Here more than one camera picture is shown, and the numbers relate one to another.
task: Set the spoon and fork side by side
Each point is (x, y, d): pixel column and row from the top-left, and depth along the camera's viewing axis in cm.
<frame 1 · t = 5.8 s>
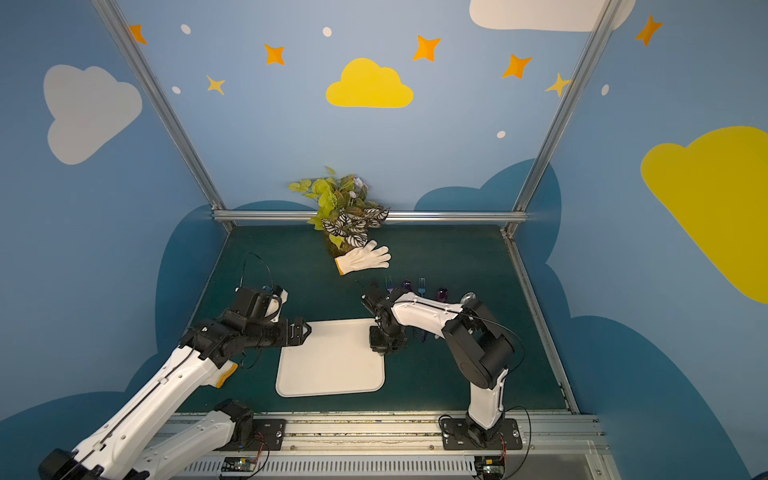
left hand: (296, 326, 77), fingers open
right hand: (382, 349, 88), fingers closed
potted artificial plant: (345, 212, 100), point 20 cm above the table
white work glove: (364, 257, 113), on the table
white tray: (335, 358, 92), on the table

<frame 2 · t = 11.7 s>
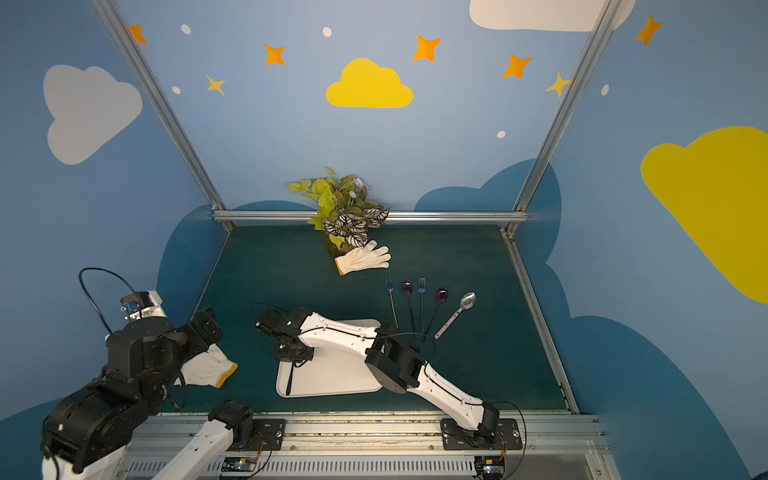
left hand: (190, 316, 60), fingers open
right hand: (288, 357, 86), fingers closed
the named things where they were.

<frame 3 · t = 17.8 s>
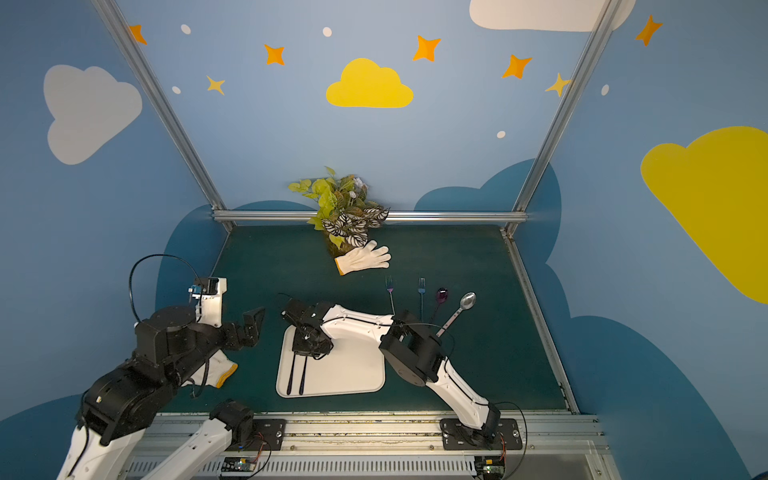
left hand: (242, 304, 64), fingers open
right hand: (302, 352, 87), fingers closed
the named things where they were.

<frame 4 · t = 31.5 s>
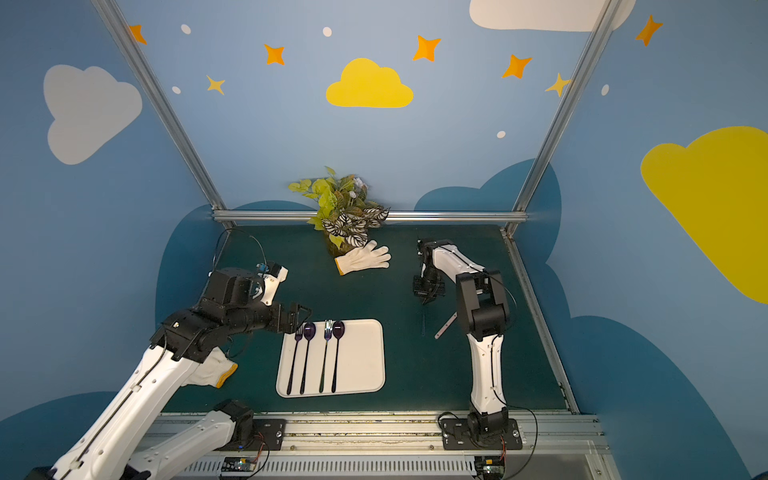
left hand: (295, 303, 71), fingers open
right hand: (424, 297, 101), fingers closed
purple spoon right: (338, 330, 92), point 2 cm above the table
the other named things where they were.

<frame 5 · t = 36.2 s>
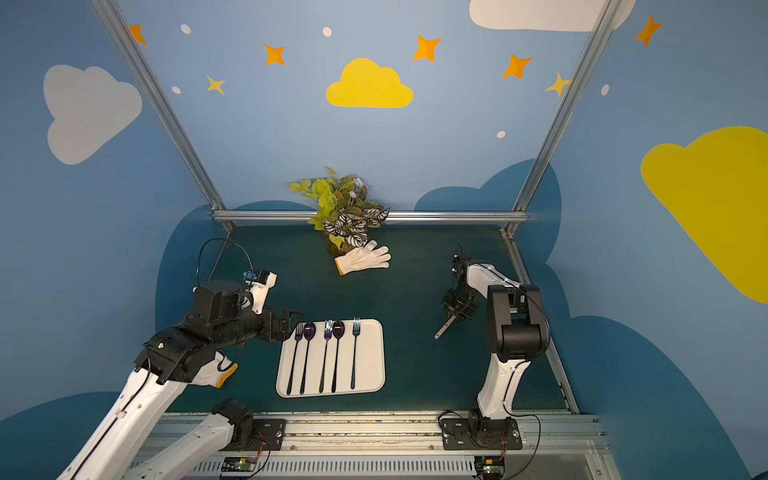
left hand: (286, 306, 70), fingers open
right hand: (453, 312, 97), fingers open
blue fork: (355, 330, 95), on the table
the other named things where they were.

